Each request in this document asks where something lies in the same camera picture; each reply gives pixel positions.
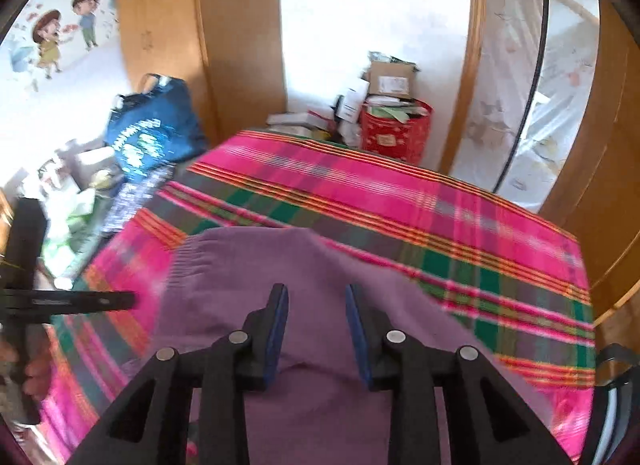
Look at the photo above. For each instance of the flat white boxes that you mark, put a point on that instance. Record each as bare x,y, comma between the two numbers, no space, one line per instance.
300,120

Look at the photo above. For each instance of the blue printed tote bag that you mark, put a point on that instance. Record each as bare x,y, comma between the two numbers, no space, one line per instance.
150,130

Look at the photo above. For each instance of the cardboard box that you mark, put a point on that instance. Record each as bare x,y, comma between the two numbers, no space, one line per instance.
392,82

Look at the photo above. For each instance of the wooden nightstand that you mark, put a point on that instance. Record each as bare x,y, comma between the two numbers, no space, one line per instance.
6,220

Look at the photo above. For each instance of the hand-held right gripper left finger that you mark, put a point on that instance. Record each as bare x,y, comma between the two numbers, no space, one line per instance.
277,335

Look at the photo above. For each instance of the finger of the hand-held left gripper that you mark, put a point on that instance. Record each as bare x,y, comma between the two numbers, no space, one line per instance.
85,302

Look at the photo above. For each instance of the pink green plaid blanket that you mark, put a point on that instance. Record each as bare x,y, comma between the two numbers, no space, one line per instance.
375,195

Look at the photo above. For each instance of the black and white chair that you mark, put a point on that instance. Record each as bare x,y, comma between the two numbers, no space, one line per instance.
615,395

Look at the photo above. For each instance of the red printed bucket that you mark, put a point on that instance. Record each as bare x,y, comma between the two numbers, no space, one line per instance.
395,137

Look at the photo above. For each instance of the white small box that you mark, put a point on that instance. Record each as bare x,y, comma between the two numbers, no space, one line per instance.
352,100

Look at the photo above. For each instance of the purple pants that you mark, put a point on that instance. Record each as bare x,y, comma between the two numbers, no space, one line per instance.
310,270

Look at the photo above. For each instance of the wooden framed glass door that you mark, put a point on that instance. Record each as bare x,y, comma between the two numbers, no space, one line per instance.
470,45

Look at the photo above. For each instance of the dotted dark cloth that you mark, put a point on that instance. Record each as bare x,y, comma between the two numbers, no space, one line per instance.
135,200

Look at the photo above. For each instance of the wooden wardrobe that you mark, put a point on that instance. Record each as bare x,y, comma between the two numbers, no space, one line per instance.
165,20

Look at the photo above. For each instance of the cartoon wall sticker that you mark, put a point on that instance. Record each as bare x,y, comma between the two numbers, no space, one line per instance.
47,40

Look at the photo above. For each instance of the white side table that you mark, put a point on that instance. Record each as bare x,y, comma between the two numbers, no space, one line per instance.
92,160

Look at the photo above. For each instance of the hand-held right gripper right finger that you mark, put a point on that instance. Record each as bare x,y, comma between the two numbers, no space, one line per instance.
359,335

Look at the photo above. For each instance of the person's left hand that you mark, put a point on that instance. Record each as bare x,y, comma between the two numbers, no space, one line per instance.
39,375

